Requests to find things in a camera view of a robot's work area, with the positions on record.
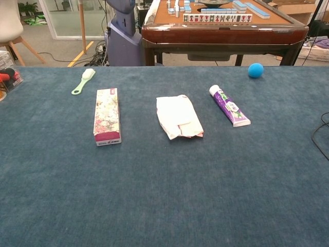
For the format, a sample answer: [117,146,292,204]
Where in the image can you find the white wet wipes pack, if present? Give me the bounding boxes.
[156,94,205,140]

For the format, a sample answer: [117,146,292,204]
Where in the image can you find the floral long carton box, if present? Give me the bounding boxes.
[93,87,122,147]

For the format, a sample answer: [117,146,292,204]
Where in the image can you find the clear plastic box with toys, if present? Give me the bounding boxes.
[0,67,24,94]

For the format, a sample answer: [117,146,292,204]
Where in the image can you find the cardboard box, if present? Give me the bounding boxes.
[269,0,319,15]

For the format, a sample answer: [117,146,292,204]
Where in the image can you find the purple toothpaste tube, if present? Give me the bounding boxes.
[209,84,251,128]

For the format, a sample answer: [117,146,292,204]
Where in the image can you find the blue felt table cover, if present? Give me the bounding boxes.
[0,65,329,247]

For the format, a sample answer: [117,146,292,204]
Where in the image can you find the blue grey machine base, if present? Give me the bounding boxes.
[105,0,143,67]

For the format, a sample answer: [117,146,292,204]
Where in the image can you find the brown mahjong table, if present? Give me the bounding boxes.
[141,0,309,67]

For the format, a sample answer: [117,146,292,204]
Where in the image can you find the blue ball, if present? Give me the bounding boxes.
[247,63,265,79]

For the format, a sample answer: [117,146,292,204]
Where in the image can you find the blue white mahjong tile stack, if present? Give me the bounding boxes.
[166,0,193,17]
[232,0,248,11]

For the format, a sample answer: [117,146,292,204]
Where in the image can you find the blue white mahjong tile row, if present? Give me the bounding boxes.
[245,2,271,20]
[200,8,239,14]

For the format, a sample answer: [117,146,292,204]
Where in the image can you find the wooden pole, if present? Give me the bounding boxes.
[78,0,87,55]

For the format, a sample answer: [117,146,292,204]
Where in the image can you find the white plastic basket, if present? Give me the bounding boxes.
[298,38,329,62]

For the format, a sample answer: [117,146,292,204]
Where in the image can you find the green potted plant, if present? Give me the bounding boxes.
[17,2,39,16]

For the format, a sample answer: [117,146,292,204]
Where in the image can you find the white chair wooden legs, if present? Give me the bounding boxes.
[0,0,47,67]

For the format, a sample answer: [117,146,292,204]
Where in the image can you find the black tripod stand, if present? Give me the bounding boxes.
[293,0,325,66]

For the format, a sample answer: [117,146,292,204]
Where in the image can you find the green handled scrub brush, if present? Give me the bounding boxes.
[71,68,96,96]

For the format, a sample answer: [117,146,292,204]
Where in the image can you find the black floor cable bundle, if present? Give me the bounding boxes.
[84,41,109,67]

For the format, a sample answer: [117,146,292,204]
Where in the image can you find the black wired computer mouse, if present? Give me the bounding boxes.
[311,112,329,162]

